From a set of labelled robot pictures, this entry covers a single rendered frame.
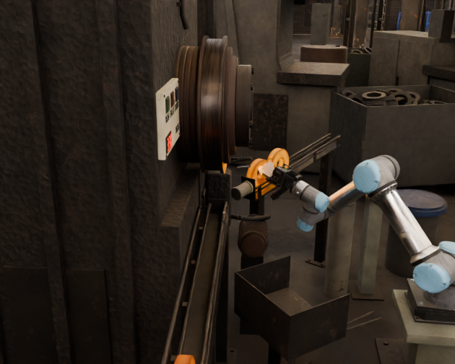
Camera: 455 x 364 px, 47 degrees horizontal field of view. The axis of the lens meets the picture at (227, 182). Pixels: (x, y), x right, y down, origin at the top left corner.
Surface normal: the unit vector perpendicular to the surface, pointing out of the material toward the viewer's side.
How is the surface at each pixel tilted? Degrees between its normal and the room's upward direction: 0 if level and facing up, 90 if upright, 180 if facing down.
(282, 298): 5
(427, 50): 90
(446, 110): 90
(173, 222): 0
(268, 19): 90
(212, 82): 60
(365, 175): 83
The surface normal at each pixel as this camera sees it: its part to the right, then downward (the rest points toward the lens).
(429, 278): -0.64, 0.33
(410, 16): -0.06, 0.33
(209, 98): -0.06, 0.04
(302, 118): -0.30, 0.32
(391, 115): 0.20, 0.33
